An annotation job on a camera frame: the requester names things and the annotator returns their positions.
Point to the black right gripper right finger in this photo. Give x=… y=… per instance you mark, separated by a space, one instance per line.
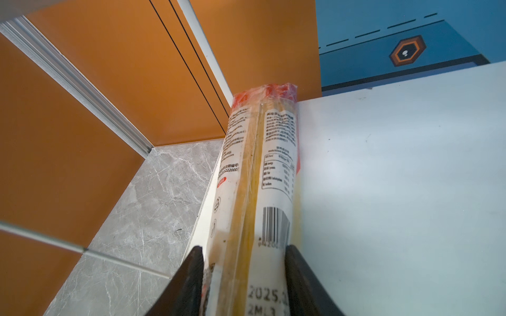
x=307 y=296

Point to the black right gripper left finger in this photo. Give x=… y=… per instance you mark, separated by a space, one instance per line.
x=183 y=294

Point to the red spaghetti pack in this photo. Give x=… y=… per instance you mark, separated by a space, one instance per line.
x=253 y=212

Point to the white metal shelf rack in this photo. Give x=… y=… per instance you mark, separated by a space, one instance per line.
x=400 y=196

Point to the aluminium corner post left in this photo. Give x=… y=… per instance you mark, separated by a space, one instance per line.
x=27 y=38

